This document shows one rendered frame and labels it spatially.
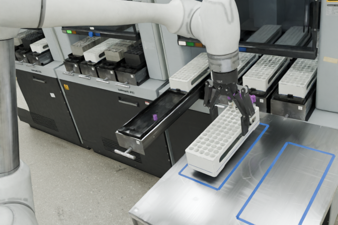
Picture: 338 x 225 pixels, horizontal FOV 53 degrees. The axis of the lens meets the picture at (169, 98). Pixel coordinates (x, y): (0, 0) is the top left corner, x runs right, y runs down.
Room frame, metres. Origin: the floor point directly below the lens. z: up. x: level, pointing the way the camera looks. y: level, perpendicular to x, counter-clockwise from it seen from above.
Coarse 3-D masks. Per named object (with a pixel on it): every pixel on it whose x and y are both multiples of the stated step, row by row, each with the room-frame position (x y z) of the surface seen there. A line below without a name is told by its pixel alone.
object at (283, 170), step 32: (256, 128) 0.94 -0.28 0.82; (288, 128) 0.90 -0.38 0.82; (320, 128) 0.87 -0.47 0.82; (256, 160) 0.78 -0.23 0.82; (288, 160) 0.75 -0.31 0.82; (320, 160) 0.73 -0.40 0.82; (160, 192) 0.73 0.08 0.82; (192, 192) 0.70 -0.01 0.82; (224, 192) 0.68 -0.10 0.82; (256, 192) 0.66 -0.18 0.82; (288, 192) 0.64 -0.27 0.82; (320, 192) 0.61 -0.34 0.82; (160, 224) 0.61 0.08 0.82; (192, 224) 0.59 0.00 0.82; (224, 224) 0.57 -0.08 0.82; (256, 224) 0.56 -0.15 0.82; (288, 224) 0.54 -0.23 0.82; (320, 224) 0.53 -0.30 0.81
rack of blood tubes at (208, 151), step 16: (224, 112) 0.95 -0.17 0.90; (256, 112) 0.92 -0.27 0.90; (208, 128) 0.88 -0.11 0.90; (224, 128) 0.87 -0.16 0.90; (240, 128) 0.84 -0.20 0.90; (192, 144) 0.81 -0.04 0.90; (208, 144) 0.81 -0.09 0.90; (224, 144) 0.79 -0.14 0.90; (240, 144) 0.83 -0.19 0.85; (192, 160) 0.77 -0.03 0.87; (208, 160) 0.73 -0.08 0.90; (224, 160) 0.76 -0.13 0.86
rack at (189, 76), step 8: (200, 56) 1.53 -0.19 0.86; (192, 64) 1.46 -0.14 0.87; (200, 64) 1.44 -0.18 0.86; (176, 72) 1.40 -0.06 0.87; (184, 72) 1.40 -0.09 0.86; (192, 72) 1.37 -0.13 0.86; (200, 72) 1.37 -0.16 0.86; (208, 72) 1.42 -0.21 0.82; (176, 80) 1.33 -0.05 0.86; (184, 80) 1.31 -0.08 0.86; (192, 80) 1.40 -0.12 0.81; (200, 80) 1.37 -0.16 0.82; (184, 88) 1.30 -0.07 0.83
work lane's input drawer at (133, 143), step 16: (160, 96) 1.30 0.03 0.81; (176, 96) 1.29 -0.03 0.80; (192, 96) 1.28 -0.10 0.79; (144, 112) 1.21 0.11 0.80; (160, 112) 1.19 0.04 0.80; (176, 112) 1.18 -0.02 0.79; (128, 128) 1.10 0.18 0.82; (144, 128) 1.10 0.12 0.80; (160, 128) 1.10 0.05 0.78; (128, 144) 1.07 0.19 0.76; (144, 144) 1.02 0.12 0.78
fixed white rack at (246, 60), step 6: (240, 54) 1.47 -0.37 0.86; (246, 54) 1.45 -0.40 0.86; (252, 54) 1.44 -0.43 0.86; (258, 54) 1.49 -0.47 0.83; (240, 60) 1.40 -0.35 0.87; (246, 60) 1.39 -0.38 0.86; (252, 60) 1.45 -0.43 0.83; (240, 66) 1.35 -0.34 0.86; (246, 66) 1.43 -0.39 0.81; (240, 72) 1.39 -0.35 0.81
